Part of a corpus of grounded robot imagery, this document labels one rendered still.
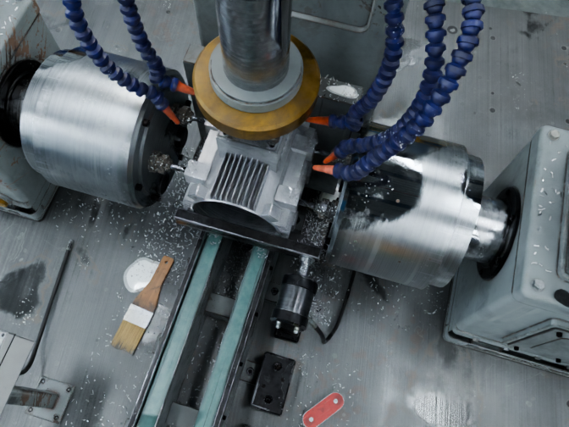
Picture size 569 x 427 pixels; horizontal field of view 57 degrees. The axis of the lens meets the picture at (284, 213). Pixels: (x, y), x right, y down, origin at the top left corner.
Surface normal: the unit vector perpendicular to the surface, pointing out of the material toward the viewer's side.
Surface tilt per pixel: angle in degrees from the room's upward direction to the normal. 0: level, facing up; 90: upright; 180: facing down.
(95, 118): 24
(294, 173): 0
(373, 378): 0
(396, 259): 66
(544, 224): 0
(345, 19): 90
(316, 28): 90
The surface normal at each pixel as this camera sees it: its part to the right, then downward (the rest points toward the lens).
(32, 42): 0.96, 0.27
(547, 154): 0.03, -0.38
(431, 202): -0.06, -0.11
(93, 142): -0.16, 0.27
